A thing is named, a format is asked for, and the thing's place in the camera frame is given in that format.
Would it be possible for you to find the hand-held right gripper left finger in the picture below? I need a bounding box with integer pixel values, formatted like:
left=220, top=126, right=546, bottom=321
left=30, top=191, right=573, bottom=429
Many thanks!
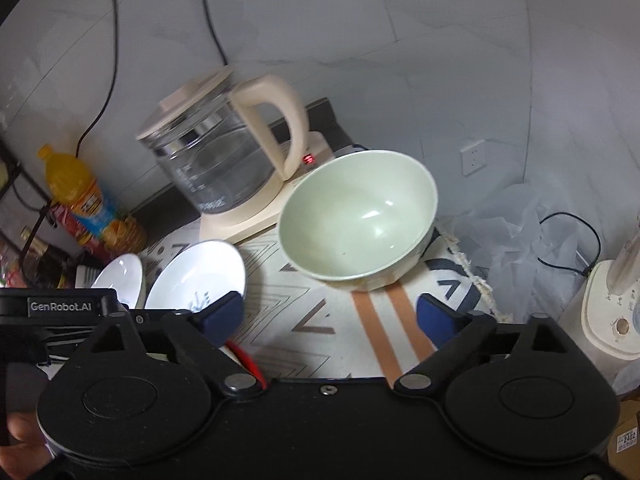
left=75, top=291, right=264, bottom=398

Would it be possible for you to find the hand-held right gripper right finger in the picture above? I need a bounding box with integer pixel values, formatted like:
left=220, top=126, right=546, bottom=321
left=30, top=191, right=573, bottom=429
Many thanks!
left=392, top=294, right=596, bottom=401

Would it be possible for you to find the white plate with print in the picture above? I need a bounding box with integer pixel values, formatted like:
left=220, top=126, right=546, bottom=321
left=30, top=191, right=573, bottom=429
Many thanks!
left=144, top=241, right=247, bottom=348

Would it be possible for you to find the small white plate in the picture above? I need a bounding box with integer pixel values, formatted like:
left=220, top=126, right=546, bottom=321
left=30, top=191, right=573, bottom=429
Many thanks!
left=90, top=254, right=147, bottom=309

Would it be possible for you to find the pale green bowl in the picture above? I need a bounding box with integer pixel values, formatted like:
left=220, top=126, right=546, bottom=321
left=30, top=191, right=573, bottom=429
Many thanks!
left=277, top=150, right=439, bottom=292

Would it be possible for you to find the person's left hand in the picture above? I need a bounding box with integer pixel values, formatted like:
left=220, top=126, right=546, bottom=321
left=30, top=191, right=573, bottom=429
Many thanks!
left=6, top=409, right=55, bottom=480

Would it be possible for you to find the white cup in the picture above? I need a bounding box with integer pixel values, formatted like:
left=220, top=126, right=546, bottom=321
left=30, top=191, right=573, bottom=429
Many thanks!
left=74, top=265, right=110, bottom=289

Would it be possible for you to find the dark soy sauce bottle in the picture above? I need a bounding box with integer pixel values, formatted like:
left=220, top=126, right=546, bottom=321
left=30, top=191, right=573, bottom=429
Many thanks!
left=22, top=237, right=76, bottom=288

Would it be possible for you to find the red utensil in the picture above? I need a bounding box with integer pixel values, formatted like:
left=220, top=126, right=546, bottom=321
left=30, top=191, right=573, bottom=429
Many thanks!
left=226, top=341, right=267, bottom=392

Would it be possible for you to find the red snack canister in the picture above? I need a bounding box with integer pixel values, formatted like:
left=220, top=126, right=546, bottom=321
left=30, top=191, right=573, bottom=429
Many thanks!
left=49, top=199, right=108, bottom=262

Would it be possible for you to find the patterned tablecloth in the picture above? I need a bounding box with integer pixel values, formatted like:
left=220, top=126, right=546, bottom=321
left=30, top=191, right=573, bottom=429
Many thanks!
left=134, top=220, right=508, bottom=382

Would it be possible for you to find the cream kettle base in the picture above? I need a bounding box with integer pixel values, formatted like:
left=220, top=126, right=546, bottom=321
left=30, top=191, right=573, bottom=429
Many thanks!
left=199, top=131, right=337, bottom=244

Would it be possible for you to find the orange juice bottle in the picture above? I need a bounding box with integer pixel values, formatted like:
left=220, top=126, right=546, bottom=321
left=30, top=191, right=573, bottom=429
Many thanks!
left=38, top=144, right=147, bottom=256

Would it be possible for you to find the clear plastic bag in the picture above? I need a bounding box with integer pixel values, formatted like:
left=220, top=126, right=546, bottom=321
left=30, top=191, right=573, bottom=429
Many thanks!
left=439, top=181, right=617, bottom=313

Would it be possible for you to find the white appliance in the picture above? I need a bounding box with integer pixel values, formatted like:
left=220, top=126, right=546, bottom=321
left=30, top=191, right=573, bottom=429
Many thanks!
left=556, top=217, right=640, bottom=388

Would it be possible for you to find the cardboard box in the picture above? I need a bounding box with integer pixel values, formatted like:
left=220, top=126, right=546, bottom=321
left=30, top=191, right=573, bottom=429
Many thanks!
left=606, top=399, right=640, bottom=480

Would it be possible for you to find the black wire rack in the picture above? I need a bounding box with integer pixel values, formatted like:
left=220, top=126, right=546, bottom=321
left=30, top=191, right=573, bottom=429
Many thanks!
left=0, top=137, right=53, bottom=283

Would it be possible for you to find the glass kettle with cream handle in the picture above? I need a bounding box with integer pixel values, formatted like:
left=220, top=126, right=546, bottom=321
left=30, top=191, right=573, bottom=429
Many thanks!
left=136, top=66, right=312, bottom=217

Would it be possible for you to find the white wall outlet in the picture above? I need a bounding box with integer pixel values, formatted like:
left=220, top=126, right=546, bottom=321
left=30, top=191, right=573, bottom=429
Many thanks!
left=459, top=140, right=489, bottom=177

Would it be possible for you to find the thin black cable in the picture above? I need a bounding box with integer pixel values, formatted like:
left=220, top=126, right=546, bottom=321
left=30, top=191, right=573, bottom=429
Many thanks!
left=536, top=211, right=602, bottom=279

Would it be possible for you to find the black power cable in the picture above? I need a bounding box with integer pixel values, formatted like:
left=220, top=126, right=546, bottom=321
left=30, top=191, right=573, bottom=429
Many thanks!
left=74, top=0, right=122, bottom=160
left=174, top=0, right=230, bottom=70

